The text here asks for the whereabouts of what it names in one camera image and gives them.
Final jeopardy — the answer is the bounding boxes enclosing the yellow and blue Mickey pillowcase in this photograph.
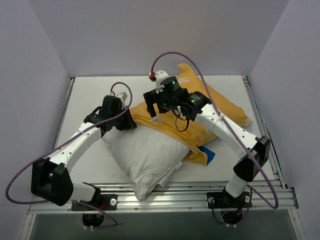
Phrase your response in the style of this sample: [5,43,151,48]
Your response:
[129,62,253,167]

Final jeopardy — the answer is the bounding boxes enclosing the white pillow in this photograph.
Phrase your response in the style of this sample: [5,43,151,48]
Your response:
[102,125,190,201]

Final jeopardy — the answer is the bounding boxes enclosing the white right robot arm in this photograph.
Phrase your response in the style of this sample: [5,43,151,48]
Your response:
[143,76,271,207]

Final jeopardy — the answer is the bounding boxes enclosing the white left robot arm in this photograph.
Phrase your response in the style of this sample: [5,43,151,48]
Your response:
[31,92,137,210]

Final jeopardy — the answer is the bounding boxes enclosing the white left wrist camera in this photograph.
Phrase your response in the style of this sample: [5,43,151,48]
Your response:
[110,91,128,102]

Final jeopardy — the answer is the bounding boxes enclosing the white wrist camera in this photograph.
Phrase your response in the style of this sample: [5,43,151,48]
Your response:
[149,70,169,94]
[110,91,128,102]

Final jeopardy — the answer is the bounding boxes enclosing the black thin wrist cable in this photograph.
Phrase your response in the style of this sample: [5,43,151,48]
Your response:
[174,111,192,133]

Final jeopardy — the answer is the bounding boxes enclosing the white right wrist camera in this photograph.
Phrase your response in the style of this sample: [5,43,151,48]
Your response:
[149,70,169,94]

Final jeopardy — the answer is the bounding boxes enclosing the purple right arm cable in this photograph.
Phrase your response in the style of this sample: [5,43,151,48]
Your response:
[149,51,280,210]

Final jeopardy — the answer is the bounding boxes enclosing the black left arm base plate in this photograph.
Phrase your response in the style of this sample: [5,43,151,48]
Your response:
[71,193,118,227]

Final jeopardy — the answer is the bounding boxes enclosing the aluminium table frame rail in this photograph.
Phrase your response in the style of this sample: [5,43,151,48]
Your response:
[28,75,306,240]

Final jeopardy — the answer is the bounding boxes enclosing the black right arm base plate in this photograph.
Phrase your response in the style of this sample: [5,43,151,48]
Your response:
[206,190,253,228]

